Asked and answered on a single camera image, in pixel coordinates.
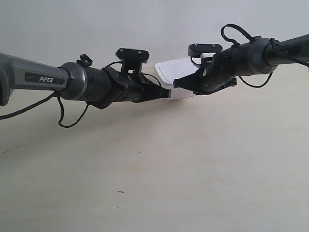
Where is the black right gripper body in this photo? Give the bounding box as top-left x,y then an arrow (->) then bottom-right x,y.
194,47 -> 237,95

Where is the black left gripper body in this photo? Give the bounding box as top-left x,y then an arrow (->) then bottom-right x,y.
101,66 -> 155,109

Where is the white lidded plastic container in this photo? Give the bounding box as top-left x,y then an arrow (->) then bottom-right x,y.
154,58 -> 198,100

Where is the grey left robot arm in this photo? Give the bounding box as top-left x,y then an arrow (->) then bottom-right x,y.
0,53 -> 171,109

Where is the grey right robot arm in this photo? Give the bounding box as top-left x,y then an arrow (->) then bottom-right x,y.
173,35 -> 309,95

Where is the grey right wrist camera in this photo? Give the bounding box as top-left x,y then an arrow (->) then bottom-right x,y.
187,43 -> 223,64

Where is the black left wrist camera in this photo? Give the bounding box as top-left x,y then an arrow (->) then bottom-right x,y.
115,48 -> 150,74

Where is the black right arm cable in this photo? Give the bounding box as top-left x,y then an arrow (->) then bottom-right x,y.
221,23 -> 288,87

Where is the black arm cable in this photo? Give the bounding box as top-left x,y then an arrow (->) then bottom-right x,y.
221,23 -> 288,87
0,54 -> 165,129

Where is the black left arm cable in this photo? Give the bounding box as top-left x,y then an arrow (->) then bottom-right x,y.
0,54 -> 165,129

